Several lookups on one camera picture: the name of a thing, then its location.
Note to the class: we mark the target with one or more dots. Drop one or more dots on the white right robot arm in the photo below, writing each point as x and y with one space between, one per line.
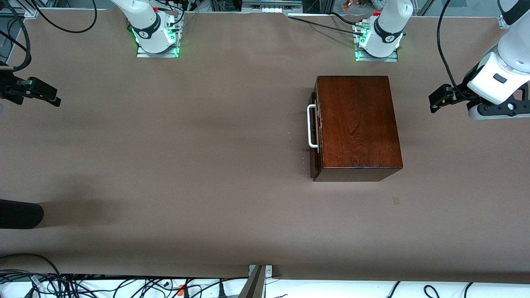
143 16

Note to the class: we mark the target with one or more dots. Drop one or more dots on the white power strip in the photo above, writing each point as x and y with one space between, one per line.
271 9

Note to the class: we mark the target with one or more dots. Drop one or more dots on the aluminium frame corner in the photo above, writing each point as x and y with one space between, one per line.
504 22

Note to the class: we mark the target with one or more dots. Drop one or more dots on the black plug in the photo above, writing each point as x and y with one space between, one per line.
221 289

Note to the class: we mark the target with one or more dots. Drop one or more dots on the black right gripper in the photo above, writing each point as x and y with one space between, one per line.
9 87

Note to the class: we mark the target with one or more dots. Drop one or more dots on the black padded cylinder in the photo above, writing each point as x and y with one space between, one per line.
20 214

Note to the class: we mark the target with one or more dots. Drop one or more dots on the silver corner bracket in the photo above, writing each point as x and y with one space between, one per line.
269 271

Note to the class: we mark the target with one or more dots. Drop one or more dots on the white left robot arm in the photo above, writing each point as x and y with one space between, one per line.
393 16

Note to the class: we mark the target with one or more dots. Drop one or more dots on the grey aluminium profile beam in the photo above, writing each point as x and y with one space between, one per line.
253 285

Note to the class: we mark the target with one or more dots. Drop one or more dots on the dark brown wooden cabinet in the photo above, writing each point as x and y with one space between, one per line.
356 124

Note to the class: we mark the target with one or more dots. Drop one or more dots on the brown paper table cover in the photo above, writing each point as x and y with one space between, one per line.
165 231

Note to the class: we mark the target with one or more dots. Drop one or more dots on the aluminium frame rail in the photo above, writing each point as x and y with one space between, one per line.
16 13

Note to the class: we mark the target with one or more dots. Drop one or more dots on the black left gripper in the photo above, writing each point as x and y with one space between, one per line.
461 92

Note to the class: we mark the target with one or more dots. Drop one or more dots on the orange connector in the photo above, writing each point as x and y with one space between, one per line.
181 289

